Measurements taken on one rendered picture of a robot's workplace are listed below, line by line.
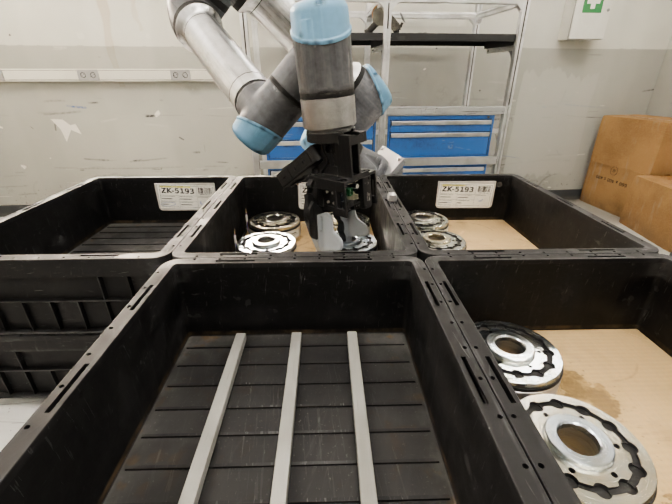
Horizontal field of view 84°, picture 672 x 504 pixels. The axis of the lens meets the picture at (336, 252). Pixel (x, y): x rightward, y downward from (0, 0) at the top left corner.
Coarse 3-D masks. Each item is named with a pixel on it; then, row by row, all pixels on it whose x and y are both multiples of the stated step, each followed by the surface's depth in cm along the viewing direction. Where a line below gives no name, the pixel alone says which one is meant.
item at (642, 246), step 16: (384, 176) 79; (400, 176) 80; (416, 176) 80; (432, 176) 80; (448, 176) 80; (464, 176) 80; (480, 176) 80; (496, 176) 80; (512, 176) 80; (544, 192) 68; (400, 208) 60; (576, 208) 60; (608, 224) 54; (416, 240) 49; (624, 240) 50; (640, 240) 49
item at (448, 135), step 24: (408, 120) 246; (432, 120) 247; (456, 120) 249; (480, 120) 249; (408, 144) 252; (432, 144) 254; (456, 144) 256; (480, 144) 257; (408, 168) 259; (432, 168) 260; (456, 168) 261; (480, 168) 263
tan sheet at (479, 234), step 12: (456, 228) 79; (468, 228) 79; (480, 228) 79; (492, 228) 79; (504, 228) 79; (468, 240) 74; (480, 240) 74; (492, 240) 74; (504, 240) 74; (516, 240) 74
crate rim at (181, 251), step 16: (240, 176) 79; (256, 176) 79; (272, 176) 79; (224, 192) 68; (384, 192) 68; (208, 224) 55; (400, 224) 54; (192, 240) 49; (400, 240) 49; (176, 256) 44; (192, 256) 44; (208, 256) 44; (224, 256) 44; (240, 256) 44; (256, 256) 44; (272, 256) 44; (288, 256) 44; (304, 256) 44; (320, 256) 44; (336, 256) 44; (352, 256) 45; (416, 256) 46
